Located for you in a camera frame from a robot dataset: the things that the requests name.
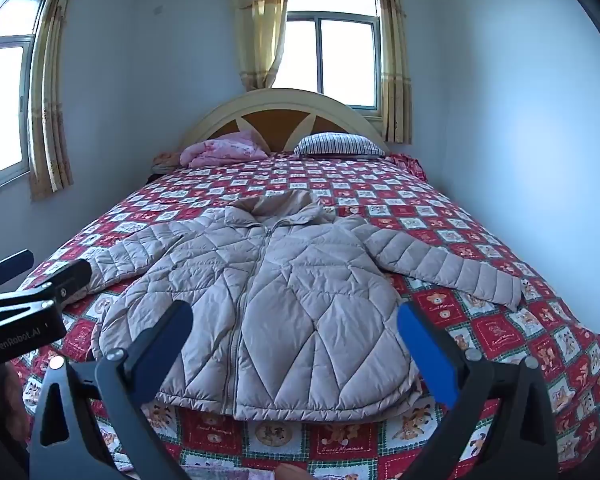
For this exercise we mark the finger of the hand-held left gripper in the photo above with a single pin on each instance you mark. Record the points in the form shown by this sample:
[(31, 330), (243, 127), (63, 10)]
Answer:
[(75, 280), (10, 264)]

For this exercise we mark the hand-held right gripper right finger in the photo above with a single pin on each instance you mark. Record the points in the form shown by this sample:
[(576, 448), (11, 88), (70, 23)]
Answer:
[(427, 355)]

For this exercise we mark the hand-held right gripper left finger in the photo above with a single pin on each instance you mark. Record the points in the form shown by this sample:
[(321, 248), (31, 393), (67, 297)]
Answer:
[(167, 340)]

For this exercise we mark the beige quilted puffer jacket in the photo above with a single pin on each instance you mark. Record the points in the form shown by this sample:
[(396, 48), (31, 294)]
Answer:
[(290, 300)]

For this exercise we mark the pile of clothes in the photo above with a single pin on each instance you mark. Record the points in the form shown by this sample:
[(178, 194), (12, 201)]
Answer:
[(166, 161)]

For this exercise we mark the large grey framed window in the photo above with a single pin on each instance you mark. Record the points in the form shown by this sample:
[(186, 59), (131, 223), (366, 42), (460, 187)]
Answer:
[(5, 110)]

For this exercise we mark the red checked printed bedsheet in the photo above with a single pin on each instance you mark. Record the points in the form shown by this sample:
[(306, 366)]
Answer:
[(430, 200)]

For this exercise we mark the yellow patterned side curtain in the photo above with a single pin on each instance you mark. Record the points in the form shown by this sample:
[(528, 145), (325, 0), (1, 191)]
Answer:
[(52, 110)]

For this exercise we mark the pink folded quilt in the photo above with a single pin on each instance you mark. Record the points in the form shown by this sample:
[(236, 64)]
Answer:
[(220, 150)]

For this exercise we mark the striped pillow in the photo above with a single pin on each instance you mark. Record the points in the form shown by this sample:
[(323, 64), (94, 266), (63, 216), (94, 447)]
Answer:
[(337, 144)]

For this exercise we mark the cream and brown headboard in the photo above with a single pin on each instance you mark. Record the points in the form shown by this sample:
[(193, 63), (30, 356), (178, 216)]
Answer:
[(275, 130)]

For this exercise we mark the yellow narrow curtain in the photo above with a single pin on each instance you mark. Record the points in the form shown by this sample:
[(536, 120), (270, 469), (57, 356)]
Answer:
[(392, 60)]

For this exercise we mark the grey framed sliding window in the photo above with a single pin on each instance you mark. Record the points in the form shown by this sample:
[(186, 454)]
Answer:
[(347, 60)]

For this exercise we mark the yellow gathered curtain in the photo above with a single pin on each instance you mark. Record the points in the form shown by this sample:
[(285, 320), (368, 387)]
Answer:
[(260, 35)]

